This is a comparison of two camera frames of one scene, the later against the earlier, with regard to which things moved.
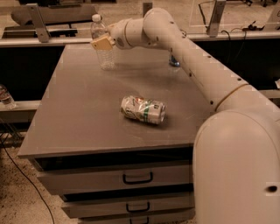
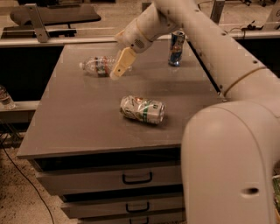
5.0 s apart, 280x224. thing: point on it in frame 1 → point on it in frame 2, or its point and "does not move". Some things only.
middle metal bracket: [146, 6] does not move
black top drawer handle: [138, 182] does not move
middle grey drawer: [115, 207] does not move
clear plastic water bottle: [106, 58] → [101, 66]
